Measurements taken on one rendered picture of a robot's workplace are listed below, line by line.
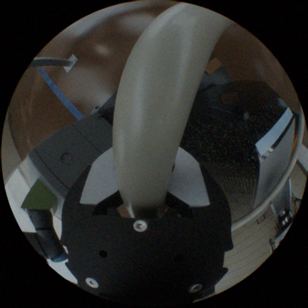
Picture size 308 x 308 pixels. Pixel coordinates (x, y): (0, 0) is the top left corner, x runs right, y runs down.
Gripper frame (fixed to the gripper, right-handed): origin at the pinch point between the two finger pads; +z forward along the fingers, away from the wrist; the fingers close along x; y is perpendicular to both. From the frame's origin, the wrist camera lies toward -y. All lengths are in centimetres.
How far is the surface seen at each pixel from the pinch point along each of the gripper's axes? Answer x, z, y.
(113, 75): -34, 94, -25
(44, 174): -46, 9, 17
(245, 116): 27.8, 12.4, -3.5
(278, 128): 39.3, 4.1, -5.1
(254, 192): 38.5, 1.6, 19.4
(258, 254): 405, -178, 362
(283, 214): 75, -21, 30
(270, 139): 33.9, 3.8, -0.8
